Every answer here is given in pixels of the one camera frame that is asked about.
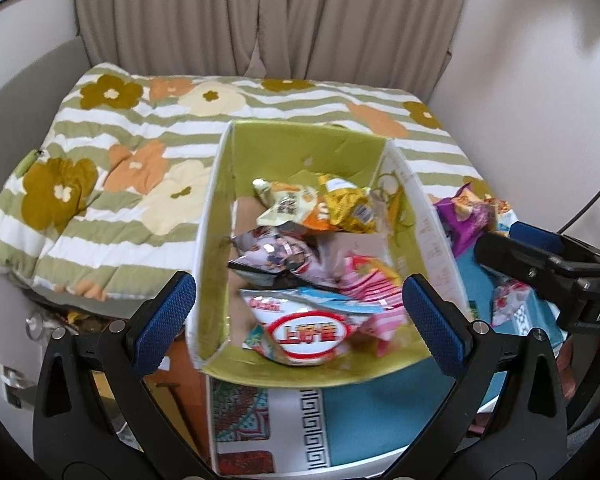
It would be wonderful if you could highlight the wooden table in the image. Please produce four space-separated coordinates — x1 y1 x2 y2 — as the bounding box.
155 355 211 441

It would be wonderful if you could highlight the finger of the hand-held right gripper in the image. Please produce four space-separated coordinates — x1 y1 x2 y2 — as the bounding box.
509 221 600 267
474 232 583 307

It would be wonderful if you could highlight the grey headboard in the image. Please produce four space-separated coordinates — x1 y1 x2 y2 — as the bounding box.
0 37 93 161

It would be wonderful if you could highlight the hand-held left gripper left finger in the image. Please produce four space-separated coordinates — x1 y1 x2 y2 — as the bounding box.
32 271 216 480

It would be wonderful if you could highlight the pink white snack packet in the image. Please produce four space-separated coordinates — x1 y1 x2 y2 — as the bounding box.
492 280 533 328

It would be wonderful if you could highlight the green cardboard box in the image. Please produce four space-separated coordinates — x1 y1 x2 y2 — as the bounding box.
187 120 473 391

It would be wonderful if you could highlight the teal printed mat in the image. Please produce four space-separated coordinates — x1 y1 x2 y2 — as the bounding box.
207 255 566 476

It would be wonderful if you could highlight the person's right hand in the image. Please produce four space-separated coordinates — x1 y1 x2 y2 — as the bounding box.
555 338 579 402

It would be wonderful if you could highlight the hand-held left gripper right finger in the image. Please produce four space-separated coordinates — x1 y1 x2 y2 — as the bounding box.
402 274 568 480

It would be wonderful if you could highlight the black cable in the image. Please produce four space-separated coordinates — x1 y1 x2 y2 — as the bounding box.
560 180 600 233

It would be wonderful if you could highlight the pink striped snack packet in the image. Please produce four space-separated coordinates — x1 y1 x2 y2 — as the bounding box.
337 255 411 356

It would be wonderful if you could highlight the beige curtain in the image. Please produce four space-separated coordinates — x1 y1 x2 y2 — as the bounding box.
72 0 473 103

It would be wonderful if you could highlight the white orange chip packet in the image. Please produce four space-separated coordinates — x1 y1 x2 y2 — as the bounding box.
252 178 331 231

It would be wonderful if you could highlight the cartoon print snack packet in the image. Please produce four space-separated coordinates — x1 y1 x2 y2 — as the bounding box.
227 225 341 286

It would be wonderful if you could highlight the gold snack packet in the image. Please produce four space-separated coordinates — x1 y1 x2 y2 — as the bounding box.
317 172 381 235

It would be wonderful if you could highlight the wall socket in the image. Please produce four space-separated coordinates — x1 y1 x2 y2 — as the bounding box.
2 365 36 408

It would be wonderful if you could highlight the white and red snack packet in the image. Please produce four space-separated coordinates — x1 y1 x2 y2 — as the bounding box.
240 287 396 366

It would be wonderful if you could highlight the floral striped blanket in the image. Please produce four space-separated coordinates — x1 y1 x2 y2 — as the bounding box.
0 62 493 303

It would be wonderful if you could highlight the purple snack packet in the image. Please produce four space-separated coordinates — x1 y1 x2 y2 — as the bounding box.
434 184 498 258

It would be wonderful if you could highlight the pile of snack packets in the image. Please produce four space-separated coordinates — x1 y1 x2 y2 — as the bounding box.
232 197 391 266

